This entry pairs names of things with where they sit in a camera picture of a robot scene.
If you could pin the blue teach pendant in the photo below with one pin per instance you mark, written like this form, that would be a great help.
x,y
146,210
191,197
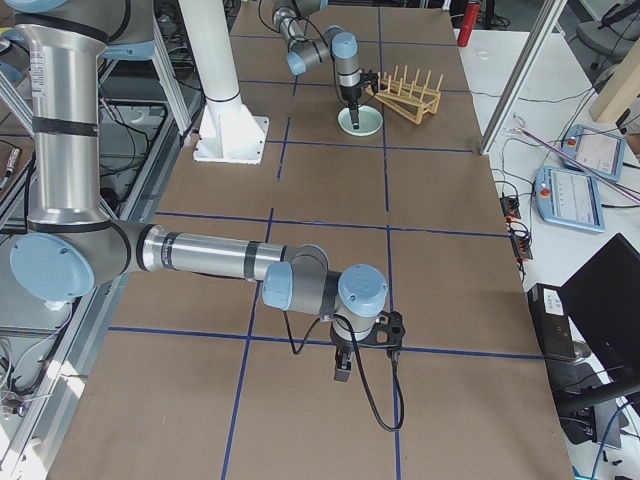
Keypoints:
x,y
603,152
569,198

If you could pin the far blue teach pendant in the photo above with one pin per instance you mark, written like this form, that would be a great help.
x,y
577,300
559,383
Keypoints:
x,y
603,152

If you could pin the black monitor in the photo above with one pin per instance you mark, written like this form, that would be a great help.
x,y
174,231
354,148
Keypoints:
x,y
602,300

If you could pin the black desktop computer box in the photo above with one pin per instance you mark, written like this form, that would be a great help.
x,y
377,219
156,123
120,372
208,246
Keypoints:
x,y
552,327

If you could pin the aluminium frame post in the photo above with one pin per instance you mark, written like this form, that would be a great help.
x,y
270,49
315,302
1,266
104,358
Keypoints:
x,y
542,28

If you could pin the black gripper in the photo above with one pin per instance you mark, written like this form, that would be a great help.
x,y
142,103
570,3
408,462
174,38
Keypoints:
x,y
352,95
343,347

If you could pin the wooden dish rack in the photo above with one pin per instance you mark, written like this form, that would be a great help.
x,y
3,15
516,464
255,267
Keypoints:
x,y
411,97

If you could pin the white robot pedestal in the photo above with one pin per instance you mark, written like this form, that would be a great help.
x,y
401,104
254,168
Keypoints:
x,y
229,133

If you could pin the red cylinder bottle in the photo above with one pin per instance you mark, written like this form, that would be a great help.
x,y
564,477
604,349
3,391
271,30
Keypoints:
x,y
468,23

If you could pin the near blue teach pendant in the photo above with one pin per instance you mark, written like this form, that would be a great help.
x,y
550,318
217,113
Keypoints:
x,y
569,198

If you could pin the light green round plate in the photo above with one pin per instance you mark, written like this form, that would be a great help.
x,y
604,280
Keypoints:
x,y
370,121

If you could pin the white reacher grabber tool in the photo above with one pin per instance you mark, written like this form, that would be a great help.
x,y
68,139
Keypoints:
x,y
519,130

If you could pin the wooden beam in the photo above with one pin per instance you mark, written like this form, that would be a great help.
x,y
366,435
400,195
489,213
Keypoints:
x,y
620,91

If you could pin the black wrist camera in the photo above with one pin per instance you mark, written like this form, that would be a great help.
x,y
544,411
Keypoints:
x,y
369,80
387,332

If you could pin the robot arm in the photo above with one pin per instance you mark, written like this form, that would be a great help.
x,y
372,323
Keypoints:
x,y
336,46
72,244

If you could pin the grey office chair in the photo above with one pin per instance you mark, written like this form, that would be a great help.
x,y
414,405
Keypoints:
x,y
612,37

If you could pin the orange black connector strip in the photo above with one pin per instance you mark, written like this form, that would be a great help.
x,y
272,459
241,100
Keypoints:
x,y
519,233

